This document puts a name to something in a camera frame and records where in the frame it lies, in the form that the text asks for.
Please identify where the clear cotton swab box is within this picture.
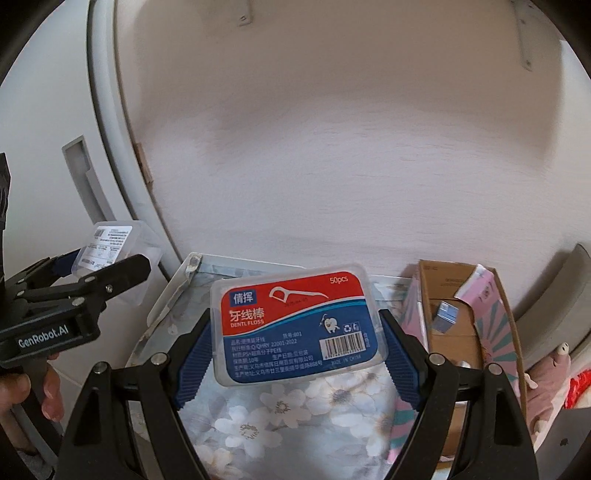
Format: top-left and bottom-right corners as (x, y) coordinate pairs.
(71, 220), (162, 306)

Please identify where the small blue box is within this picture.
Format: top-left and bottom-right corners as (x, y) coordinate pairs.
(432, 301), (460, 334)

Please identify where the red blue dental floss box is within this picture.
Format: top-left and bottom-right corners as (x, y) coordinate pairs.
(211, 264), (388, 387)

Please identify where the person's left hand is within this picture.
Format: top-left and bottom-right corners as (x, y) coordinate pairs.
(1, 353), (65, 458)

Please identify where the grey laptop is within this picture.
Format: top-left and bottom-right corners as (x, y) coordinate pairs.
(536, 408), (591, 479)

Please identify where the pink plush toy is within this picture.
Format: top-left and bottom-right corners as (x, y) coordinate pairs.
(525, 342), (571, 440)

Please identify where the red cloth item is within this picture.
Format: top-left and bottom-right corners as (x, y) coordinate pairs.
(563, 369), (590, 409)

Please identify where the pink cardboard box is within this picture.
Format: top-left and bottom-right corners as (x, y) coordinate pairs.
(385, 258), (530, 469)

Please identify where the blue floral bed sheet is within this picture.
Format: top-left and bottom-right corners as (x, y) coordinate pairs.
(124, 250), (445, 480)

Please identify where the grey recessed door handle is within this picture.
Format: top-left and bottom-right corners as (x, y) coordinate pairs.
(62, 136), (115, 223)

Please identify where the white wall mount plate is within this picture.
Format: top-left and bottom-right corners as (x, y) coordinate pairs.
(232, 0), (253, 26)

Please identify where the white wall bracket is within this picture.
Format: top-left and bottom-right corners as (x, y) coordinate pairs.
(510, 0), (534, 72)

